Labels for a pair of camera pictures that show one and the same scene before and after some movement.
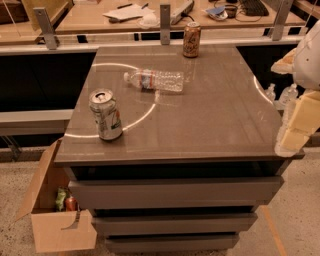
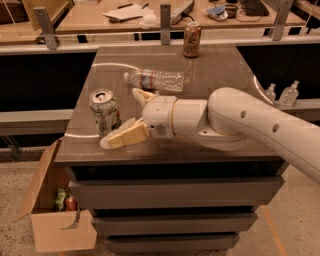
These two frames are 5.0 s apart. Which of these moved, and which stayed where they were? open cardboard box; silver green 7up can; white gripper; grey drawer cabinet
Moved: white gripper
Stayed: silver green 7up can; grey drawer cabinet; open cardboard box
